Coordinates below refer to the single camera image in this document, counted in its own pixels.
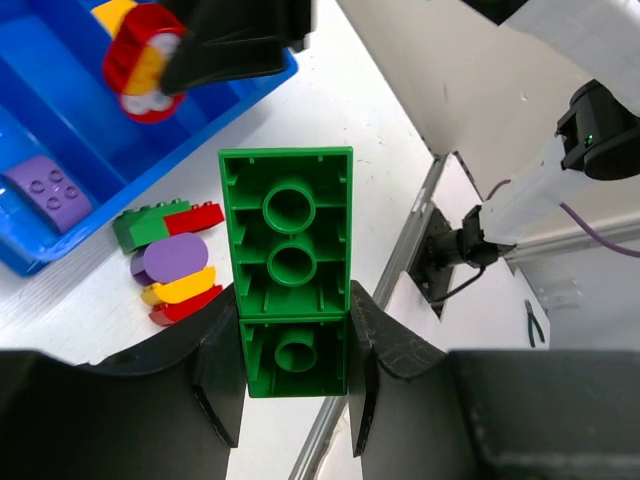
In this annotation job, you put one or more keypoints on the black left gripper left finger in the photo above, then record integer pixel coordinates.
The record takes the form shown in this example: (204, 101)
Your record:
(169, 407)

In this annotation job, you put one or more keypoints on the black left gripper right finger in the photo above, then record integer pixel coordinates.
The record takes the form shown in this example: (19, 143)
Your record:
(417, 412)

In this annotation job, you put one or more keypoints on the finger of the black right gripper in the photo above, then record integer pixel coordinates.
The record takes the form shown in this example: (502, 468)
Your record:
(228, 40)

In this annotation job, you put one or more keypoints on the red flower brick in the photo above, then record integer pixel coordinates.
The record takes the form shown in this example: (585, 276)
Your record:
(138, 56)

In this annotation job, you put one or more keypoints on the red yellow purple brick stack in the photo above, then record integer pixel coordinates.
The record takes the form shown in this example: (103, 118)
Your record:
(176, 277)

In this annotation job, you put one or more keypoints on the green red sloped brick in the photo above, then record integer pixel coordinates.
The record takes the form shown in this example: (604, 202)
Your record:
(289, 224)

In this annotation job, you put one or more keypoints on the red green long brick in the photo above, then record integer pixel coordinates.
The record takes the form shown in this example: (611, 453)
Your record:
(135, 229)

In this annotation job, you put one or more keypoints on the yellow oval brick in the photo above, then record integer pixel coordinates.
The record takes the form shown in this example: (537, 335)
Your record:
(110, 14)

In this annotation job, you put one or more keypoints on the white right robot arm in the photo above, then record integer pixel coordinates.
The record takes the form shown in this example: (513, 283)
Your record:
(597, 139)

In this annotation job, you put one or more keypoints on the blue divided plastic bin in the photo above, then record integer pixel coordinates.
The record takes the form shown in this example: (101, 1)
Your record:
(54, 102)

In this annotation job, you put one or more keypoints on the light purple square brick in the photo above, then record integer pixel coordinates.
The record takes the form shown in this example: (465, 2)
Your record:
(55, 196)

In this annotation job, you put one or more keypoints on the green handled pliers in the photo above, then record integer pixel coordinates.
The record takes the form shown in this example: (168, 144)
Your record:
(536, 333)

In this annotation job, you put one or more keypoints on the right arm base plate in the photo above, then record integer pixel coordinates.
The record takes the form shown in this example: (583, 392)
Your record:
(440, 260)

